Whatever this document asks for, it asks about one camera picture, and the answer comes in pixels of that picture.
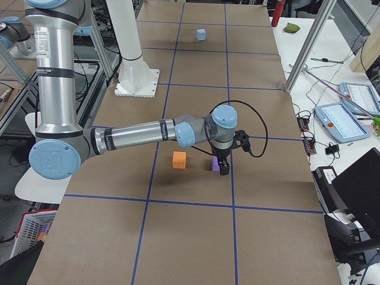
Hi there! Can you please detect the far teach pendant tablet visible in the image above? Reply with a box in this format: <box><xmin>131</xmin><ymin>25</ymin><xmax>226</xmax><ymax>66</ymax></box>
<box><xmin>339</xmin><ymin>83</ymin><xmax>379</xmax><ymax>116</ymax></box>

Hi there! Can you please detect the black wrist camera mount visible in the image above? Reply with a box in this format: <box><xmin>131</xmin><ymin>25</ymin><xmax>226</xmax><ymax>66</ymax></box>
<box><xmin>232</xmin><ymin>130</ymin><xmax>251</xmax><ymax>153</ymax></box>

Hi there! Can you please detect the light blue foam block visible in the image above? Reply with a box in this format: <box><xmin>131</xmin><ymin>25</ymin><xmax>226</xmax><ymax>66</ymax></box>
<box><xmin>197</xmin><ymin>28</ymin><xmax>207</xmax><ymax>41</ymax></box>

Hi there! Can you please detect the purple foam block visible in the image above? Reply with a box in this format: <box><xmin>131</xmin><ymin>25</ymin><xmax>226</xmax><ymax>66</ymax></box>
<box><xmin>211</xmin><ymin>156</ymin><xmax>220</xmax><ymax>172</ymax></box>

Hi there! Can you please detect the orange foam block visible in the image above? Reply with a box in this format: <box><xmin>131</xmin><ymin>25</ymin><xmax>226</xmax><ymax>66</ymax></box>
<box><xmin>172</xmin><ymin>151</ymin><xmax>186</xmax><ymax>169</ymax></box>

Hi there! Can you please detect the red bottle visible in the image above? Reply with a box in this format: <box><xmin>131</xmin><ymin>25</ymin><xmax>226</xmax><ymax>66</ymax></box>
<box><xmin>271</xmin><ymin>0</ymin><xmax>286</xmax><ymax>27</ymax></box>

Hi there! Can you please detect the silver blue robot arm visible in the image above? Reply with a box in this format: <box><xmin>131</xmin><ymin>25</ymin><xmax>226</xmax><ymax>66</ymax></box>
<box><xmin>25</xmin><ymin>1</ymin><xmax>239</xmax><ymax>180</ymax></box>
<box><xmin>1</xmin><ymin>16</ymin><xmax>36</xmax><ymax>55</ymax></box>

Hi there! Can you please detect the black box with label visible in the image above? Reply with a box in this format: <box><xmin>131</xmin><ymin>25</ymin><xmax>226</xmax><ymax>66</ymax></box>
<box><xmin>312</xmin><ymin>166</ymin><xmax>346</xmax><ymax>213</ymax></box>

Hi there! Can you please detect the white plastic basket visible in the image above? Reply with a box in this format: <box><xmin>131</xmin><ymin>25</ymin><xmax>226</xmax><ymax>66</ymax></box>
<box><xmin>10</xmin><ymin>209</ymin><xmax>58</xmax><ymax>258</ymax></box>

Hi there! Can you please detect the black power strip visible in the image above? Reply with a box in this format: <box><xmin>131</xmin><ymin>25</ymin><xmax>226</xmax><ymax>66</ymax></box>
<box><xmin>296</xmin><ymin>116</ymin><xmax>316</xmax><ymax>156</ymax></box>

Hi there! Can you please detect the near teach pendant tablet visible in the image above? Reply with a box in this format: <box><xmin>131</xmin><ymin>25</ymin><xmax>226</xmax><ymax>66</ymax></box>
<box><xmin>315</xmin><ymin>103</ymin><xmax>370</xmax><ymax>143</ymax></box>

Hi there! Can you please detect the black laptop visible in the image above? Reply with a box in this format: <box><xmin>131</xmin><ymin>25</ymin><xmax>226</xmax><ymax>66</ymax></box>
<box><xmin>332</xmin><ymin>147</ymin><xmax>379</xmax><ymax>238</ymax></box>

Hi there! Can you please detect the olive green bean bag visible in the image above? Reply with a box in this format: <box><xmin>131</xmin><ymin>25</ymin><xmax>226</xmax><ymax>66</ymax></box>
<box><xmin>283</xmin><ymin>23</ymin><xmax>300</xmax><ymax>34</ymax></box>

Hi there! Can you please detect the white pedestal column with base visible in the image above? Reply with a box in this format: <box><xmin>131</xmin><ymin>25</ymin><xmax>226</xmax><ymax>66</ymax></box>
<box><xmin>106</xmin><ymin>0</ymin><xmax>160</xmax><ymax>97</ymax></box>

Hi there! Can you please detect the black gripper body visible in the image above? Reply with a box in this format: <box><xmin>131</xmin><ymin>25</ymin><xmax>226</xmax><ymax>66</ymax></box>
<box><xmin>212</xmin><ymin>146</ymin><xmax>231</xmax><ymax>166</ymax></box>

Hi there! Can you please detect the teach pendant tablet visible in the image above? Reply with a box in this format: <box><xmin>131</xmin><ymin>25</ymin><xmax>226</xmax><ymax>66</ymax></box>
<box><xmin>315</xmin><ymin>103</ymin><xmax>370</xmax><ymax>143</ymax></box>
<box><xmin>339</xmin><ymin>83</ymin><xmax>379</xmax><ymax>116</ymax></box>

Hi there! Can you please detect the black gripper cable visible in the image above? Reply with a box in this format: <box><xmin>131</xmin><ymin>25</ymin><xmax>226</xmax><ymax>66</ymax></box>
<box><xmin>189</xmin><ymin>100</ymin><xmax>270</xmax><ymax>158</ymax></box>

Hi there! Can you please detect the aluminium frame post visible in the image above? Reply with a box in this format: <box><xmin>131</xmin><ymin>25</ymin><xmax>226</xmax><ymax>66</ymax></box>
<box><xmin>284</xmin><ymin>0</ymin><xmax>337</xmax><ymax>93</ymax></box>

